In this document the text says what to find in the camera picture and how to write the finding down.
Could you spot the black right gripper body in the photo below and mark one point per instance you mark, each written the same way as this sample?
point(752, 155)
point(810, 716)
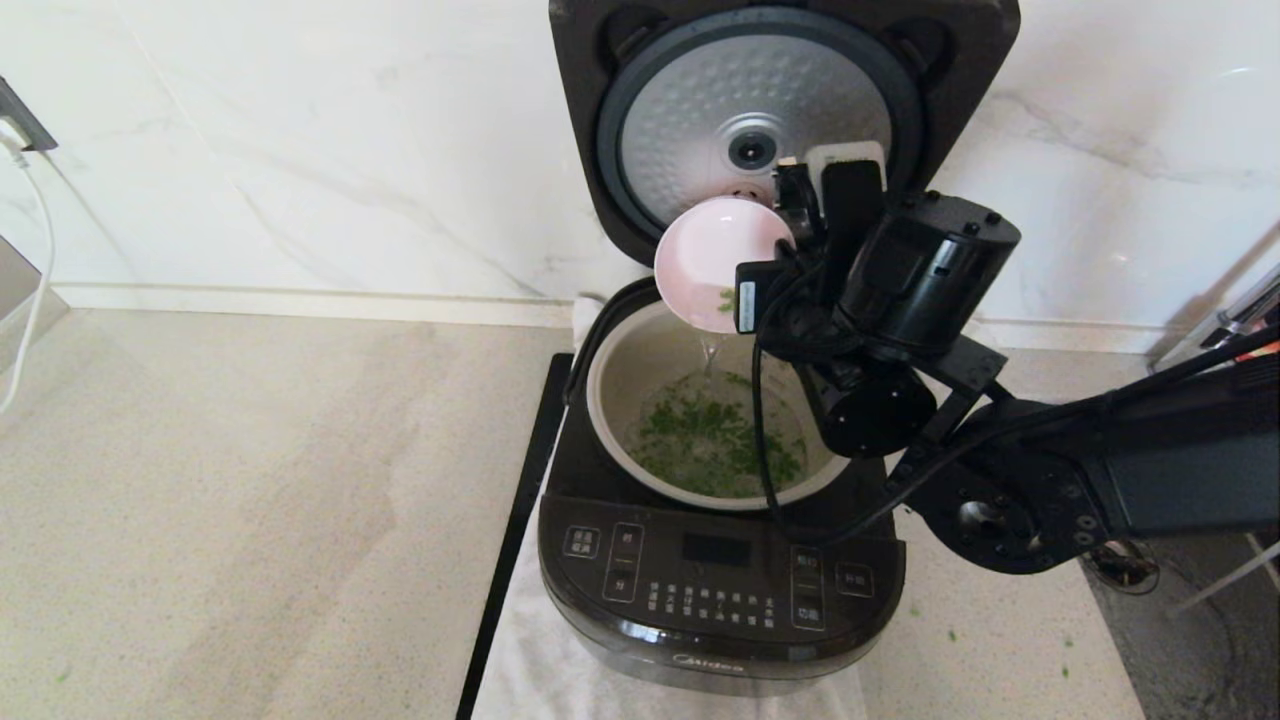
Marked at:
point(795, 310)

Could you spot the pink bowl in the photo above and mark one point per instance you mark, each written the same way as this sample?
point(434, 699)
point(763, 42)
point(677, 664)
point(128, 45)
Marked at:
point(705, 255)

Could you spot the chopped green onions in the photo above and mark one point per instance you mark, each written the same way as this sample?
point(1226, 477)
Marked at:
point(700, 440)

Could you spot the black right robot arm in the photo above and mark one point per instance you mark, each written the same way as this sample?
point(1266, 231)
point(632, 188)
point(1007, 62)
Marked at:
point(1150, 470)

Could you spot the grey inner cooking pot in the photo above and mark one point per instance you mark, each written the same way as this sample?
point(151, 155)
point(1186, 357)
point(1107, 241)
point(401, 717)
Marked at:
point(640, 380)

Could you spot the black rice cooker base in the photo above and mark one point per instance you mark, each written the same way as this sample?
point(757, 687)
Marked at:
point(660, 580)

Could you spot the black flat strip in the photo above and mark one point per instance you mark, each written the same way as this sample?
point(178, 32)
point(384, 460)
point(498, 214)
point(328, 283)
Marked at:
point(520, 500)

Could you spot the round sink drain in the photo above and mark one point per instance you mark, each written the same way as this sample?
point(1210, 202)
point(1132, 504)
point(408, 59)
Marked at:
point(1130, 575)

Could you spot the white cloth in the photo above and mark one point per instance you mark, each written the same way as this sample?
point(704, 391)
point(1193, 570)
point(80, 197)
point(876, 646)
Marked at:
point(530, 660)

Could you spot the chrome faucet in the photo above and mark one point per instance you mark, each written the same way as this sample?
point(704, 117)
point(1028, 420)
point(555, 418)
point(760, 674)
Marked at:
point(1245, 315)

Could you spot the steel sink basin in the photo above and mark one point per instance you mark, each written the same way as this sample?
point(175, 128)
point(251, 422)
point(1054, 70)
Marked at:
point(1200, 650)

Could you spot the grey panel corner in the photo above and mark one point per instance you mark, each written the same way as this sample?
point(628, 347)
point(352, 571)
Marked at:
point(15, 280)

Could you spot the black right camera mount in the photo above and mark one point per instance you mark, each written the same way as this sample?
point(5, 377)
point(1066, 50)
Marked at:
point(850, 210)

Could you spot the dark wall outlet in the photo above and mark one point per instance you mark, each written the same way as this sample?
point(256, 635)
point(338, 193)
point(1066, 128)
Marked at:
point(26, 125)

